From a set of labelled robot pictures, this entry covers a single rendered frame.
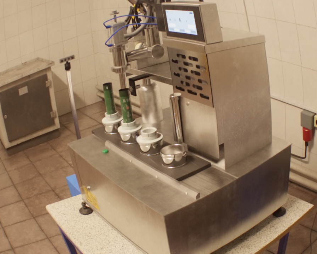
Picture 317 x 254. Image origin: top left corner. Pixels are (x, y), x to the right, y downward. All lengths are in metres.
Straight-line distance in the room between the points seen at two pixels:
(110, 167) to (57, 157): 2.72
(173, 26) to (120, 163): 0.42
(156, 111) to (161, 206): 0.54
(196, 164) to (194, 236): 0.22
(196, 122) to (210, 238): 0.33
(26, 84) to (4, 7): 1.17
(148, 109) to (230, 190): 0.51
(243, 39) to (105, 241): 0.77
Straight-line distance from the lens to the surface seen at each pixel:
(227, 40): 1.05
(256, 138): 1.19
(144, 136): 1.22
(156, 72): 1.32
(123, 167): 1.21
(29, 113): 4.17
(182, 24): 1.05
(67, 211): 1.57
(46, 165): 3.83
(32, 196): 3.34
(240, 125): 1.12
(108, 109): 1.40
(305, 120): 2.63
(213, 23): 1.01
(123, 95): 1.28
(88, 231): 1.42
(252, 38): 1.11
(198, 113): 1.11
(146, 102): 1.46
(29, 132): 4.22
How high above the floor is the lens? 1.56
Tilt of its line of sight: 21 degrees down
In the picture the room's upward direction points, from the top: 8 degrees counter-clockwise
